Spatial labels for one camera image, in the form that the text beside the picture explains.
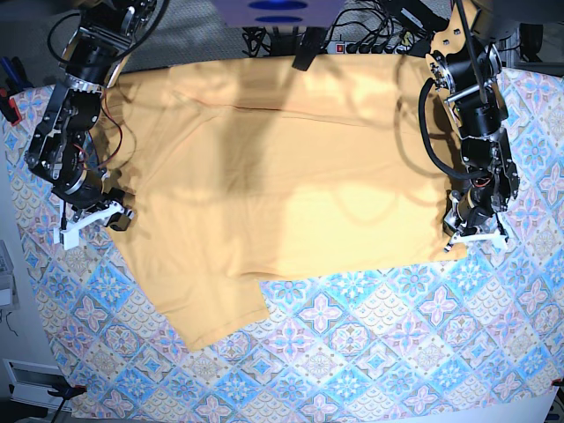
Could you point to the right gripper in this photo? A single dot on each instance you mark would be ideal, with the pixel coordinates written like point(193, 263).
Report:
point(86, 194)

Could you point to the yellow T-shirt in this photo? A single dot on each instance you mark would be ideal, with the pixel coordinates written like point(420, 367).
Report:
point(247, 170)

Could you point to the black clamp on table edge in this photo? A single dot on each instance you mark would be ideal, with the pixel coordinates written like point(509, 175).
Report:
point(311, 44)

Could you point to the blue patterned tablecloth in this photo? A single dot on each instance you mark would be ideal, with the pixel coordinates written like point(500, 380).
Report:
point(358, 346)

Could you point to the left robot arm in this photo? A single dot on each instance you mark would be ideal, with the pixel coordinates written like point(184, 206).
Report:
point(476, 111)

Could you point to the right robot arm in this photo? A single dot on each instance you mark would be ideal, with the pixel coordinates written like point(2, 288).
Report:
point(108, 32)

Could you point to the red clamp left edge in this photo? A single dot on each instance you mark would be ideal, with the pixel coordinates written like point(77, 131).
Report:
point(9, 108)

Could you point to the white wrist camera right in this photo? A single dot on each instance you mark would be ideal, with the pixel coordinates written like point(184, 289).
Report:
point(68, 232)

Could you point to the aluminium rail with clamp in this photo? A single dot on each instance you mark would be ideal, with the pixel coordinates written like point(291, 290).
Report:
point(39, 385)

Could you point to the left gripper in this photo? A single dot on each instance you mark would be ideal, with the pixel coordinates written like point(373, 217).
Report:
point(468, 214)

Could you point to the white power strip red switch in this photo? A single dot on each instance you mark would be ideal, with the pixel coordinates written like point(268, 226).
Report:
point(355, 48)

